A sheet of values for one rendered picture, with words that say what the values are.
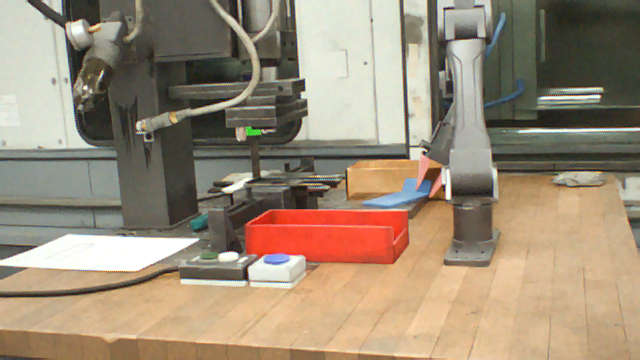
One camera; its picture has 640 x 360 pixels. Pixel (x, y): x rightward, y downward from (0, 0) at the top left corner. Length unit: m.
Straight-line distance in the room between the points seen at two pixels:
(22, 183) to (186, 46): 1.33
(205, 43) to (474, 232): 0.61
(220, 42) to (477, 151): 0.52
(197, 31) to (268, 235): 0.44
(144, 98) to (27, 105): 1.17
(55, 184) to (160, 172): 1.10
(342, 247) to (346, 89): 0.94
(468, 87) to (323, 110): 0.89
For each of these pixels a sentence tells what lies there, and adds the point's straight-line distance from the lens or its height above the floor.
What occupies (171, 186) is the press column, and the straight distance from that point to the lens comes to 1.56.
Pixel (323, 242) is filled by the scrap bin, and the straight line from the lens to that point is 1.22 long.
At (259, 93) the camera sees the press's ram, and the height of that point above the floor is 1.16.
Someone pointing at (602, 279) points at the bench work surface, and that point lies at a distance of 1.13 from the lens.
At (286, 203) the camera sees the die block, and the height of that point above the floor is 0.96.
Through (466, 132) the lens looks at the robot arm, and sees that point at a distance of 1.26.
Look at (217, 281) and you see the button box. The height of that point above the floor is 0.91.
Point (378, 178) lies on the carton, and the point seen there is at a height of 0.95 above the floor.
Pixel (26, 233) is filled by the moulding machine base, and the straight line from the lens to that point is 2.70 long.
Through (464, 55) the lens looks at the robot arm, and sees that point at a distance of 1.31.
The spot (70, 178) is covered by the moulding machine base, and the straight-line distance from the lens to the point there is 2.57.
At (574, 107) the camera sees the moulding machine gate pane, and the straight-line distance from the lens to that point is 1.94.
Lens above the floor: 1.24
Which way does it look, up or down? 10 degrees down
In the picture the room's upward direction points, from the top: 4 degrees counter-clockwise
